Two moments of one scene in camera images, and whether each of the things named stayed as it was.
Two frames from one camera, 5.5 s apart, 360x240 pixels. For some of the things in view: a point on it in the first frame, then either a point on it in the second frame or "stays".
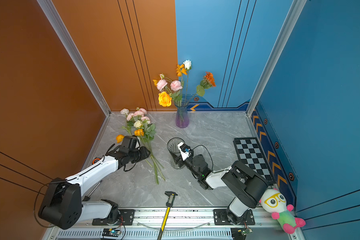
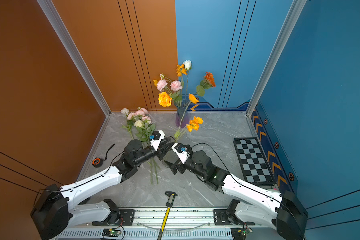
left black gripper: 145,153 → 162,151
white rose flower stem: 187,64 stays
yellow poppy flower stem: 180,71 stays
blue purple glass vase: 182,119 stays
